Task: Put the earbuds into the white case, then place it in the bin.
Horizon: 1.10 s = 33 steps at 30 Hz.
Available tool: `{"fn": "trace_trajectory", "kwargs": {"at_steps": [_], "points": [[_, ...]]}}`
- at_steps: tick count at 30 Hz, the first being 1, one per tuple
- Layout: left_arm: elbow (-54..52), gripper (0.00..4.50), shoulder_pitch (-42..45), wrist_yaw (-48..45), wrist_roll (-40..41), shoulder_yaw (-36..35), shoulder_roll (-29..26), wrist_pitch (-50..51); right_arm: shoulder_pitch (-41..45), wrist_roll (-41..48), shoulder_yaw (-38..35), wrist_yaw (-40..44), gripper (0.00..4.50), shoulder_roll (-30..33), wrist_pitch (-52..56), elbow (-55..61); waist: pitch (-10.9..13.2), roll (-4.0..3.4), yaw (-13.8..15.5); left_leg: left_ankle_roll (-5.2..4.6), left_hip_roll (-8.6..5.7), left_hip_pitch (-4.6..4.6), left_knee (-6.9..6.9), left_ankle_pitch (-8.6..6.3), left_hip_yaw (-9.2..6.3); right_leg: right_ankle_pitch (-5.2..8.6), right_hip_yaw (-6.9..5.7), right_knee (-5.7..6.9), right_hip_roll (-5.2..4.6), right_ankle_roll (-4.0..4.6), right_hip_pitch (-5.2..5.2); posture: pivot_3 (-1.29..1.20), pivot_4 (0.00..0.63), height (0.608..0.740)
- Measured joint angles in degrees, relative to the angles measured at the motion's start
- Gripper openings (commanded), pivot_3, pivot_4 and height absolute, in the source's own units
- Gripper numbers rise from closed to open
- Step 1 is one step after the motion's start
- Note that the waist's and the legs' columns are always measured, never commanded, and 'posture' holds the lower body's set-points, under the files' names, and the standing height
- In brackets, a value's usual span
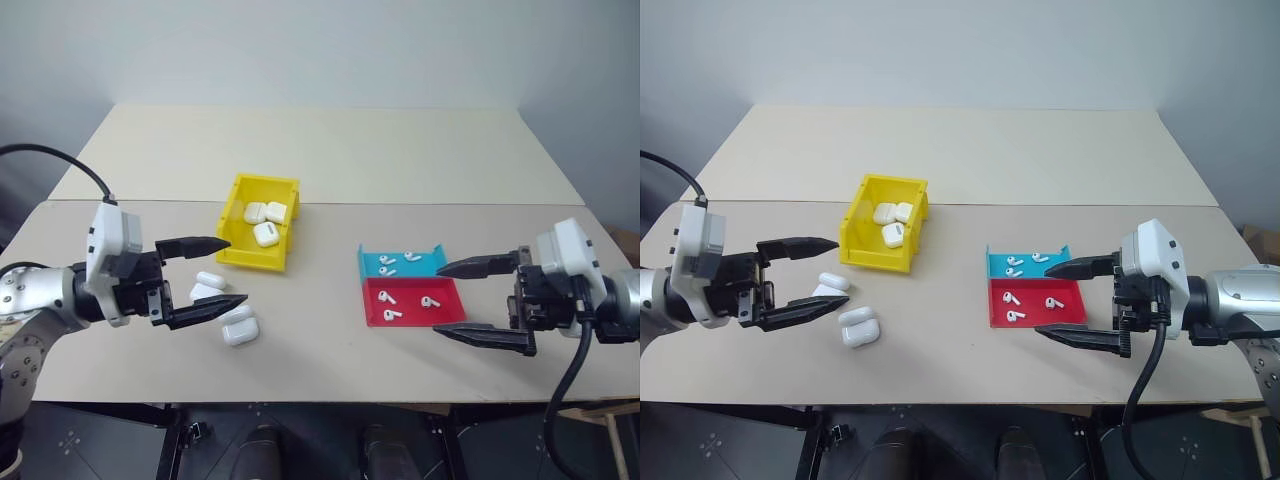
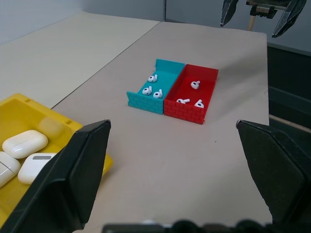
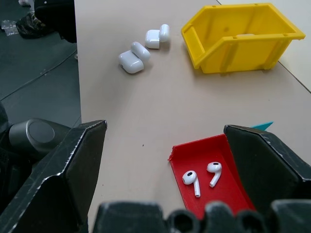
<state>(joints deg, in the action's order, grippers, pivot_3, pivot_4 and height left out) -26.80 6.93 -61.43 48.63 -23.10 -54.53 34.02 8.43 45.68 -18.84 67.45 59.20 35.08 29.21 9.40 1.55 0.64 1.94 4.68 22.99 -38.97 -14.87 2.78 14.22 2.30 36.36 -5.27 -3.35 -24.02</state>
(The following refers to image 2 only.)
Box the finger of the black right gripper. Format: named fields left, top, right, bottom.
left=220, top=0, right=240, bottom=27
left=272, top=0, right=307, bottom=38

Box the white earbud charging case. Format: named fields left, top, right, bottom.
left=2, top=130, right=49, bottom=160
left=0, top=151, right=22, bottom=188
left=17, top=152, right=59, bottom=185

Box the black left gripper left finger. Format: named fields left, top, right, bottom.
left=0, top=119, right=112, bottom=233

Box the yellow plastic tray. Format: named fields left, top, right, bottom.
left=0, top=93, right=114, bottom=219

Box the teal brick-pattern bin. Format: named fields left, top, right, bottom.
left=126, top=58, right=187, bottom=115

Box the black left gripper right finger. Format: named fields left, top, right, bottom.
left=235, top=119, right=311, bottom=233

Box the red brick-pattern bin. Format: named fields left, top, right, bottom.
left=164, top=64, right=219, bottom=125

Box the beige wooden stick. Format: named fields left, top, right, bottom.
left=247, top=15, right=257, bottom=31

